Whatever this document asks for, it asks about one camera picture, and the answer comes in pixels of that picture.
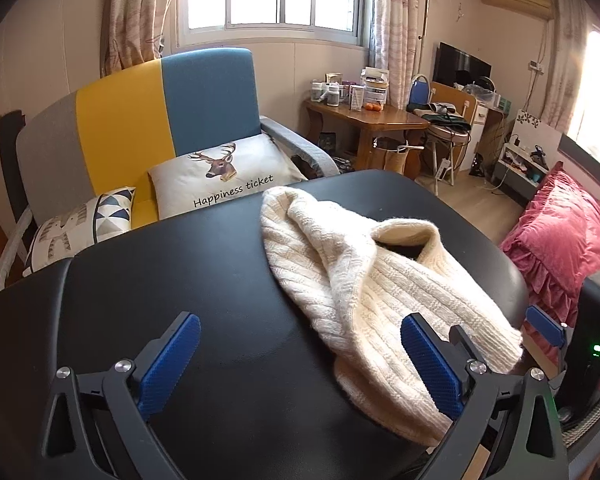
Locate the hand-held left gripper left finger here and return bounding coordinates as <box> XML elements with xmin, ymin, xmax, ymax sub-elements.
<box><xmin>42</xmin><ymin>311</ymin><xmax>202</xmax><ymax>480</ymax></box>

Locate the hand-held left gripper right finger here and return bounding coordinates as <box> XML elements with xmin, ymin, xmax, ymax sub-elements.
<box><xmin>400</xmin><ymin>312</ymin><xmax>571</xmax><ymax>480</ymax></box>

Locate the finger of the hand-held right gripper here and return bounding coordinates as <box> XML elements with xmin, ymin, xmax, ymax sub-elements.
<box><xmin>525</xmin><ymin>305</ymin><xmax>569</xmax><ymax>352</ymax></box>

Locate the cream knit sweater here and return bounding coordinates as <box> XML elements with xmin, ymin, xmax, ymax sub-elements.
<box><xmin>260</xmin><ymin>186</ymin><xmax>526</xmax><ymax>448</ymax></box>

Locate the metal clothes stand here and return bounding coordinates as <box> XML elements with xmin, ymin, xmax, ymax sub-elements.
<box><xmin>417</xmin><ymin>0</ymin><xmax>461</xmax><ymax>81</ymax></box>

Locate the pink ruffled bedding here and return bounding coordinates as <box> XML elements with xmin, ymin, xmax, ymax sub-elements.
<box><xmin>499</xmin><ymin>161</ymin><xmax>600</xmax><ymax>341</ymax></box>

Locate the low white shelf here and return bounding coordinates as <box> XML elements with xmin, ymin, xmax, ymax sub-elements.
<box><xmin>494</xmin><ymin>132</ymin><xmax>552</xmax><ymax>197</ymax></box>

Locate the geometric print cushion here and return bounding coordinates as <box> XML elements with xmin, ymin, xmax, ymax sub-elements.
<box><xmin>22</xmin><ymin>186</ymin><xmax>137</xmax><ymax>278</ymax></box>

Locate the deer print cushion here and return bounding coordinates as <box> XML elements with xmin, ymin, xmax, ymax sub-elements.
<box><xmin>147</xmin><ymin>132</ymin><xmax>308</xmax><ymax>221</ymax></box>

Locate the bright side window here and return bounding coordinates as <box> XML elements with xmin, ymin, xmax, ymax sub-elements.
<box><xmin>562</xmin><ymin>30</ymin><xmax>600</xmax><ymax>166</ymax></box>

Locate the wooden desk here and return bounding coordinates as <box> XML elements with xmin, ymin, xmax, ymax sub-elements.
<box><xmin>305</xmin><ymin>97</ymin><xmax>431</xmax><ymax>176</ymax></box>

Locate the grey yellow blue sofa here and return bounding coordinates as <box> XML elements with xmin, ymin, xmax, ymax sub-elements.
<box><xmin>0</xmin><ymin>47</ymin><xmax>341</xmax><ymax>296</ymax></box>

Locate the blue folding chair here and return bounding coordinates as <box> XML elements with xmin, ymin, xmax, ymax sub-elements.
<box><xmin>407</xmin><ymin>74</ymin><xmax>476</xmax><ymax>196</ymax></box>

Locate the black flat television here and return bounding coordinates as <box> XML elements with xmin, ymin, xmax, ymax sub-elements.
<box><xmin>432</xmin><ymin>41</ymin><xmax>492</xmax><ymax>93</ymax></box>

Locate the beige patterned curtain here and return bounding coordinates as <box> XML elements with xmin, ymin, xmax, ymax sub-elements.
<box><xmin>372</xmin><ymin>0</ymin><xmax>426</xmax><ymax>108</ymax></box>
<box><xmin>100</xmin><ymin>0</ymin><xmax>183</xmax><ymax>78</ymax></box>
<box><xmin>540</xmin><ymin>0</ymin><xmax>588</xmax><ymax>133</ymax></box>

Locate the white drawer organizer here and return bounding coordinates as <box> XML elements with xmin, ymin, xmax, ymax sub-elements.
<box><xmin>361</xmin><ymin>67</ymin><xmax>391</xmax><ymax>107</ymax></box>

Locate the wall air conditioner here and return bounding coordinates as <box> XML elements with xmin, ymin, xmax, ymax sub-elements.
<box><xmin>481</xmin><ymin>0</ymin><xmax>553</xmax><ymax>21</ymax></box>

